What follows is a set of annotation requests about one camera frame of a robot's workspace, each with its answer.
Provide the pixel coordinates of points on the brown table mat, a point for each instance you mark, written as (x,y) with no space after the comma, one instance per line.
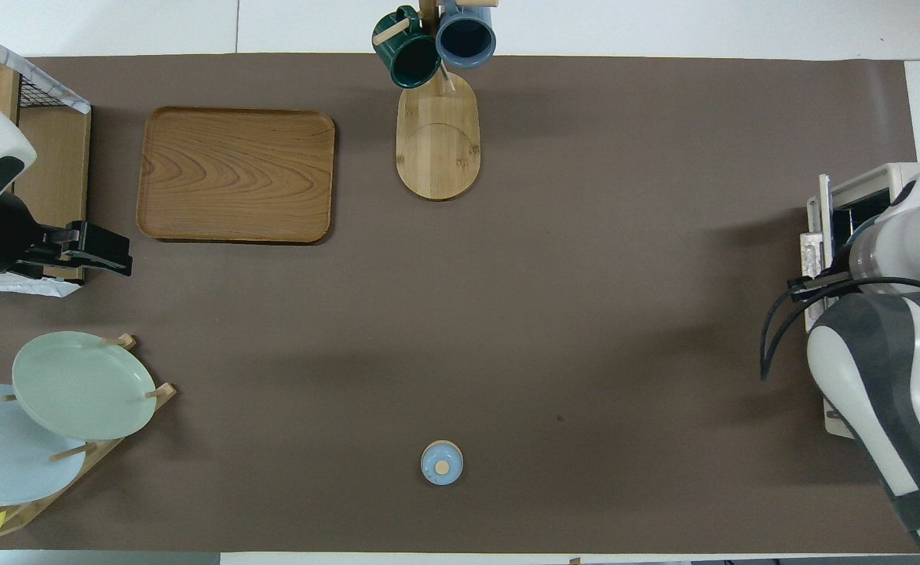
(585,235)

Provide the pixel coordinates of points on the wooden plate rack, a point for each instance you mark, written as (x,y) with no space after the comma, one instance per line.
(163,390)

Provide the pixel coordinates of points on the light blue racked plate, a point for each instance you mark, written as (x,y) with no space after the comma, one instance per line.
(5,463)

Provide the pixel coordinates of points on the wooden mug tree stand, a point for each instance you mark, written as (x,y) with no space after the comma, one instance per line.
(436,149)

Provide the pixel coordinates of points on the blue mug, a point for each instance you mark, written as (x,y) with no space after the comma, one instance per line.
(466,39)

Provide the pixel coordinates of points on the cream toaster oven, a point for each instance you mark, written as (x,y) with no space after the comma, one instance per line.
(884,176)

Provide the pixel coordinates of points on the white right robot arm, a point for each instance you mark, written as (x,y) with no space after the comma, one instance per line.
(884,377)

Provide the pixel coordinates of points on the small blue bell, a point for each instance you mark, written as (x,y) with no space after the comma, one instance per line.
(441,463)

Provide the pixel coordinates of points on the dark green mug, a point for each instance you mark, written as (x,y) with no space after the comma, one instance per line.
(409,59)

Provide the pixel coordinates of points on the wooden serving tray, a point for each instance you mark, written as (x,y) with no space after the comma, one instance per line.
(232,173)

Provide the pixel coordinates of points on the white patterned cloth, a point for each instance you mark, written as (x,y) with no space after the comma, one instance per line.
(36,286)

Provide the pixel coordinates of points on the pale green plate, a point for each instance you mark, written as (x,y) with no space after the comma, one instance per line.
(83,384)

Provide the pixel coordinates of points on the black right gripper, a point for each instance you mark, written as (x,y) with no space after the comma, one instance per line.
(817,285)

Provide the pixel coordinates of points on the stepped wooden shelf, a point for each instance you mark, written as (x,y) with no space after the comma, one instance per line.
(52,173)

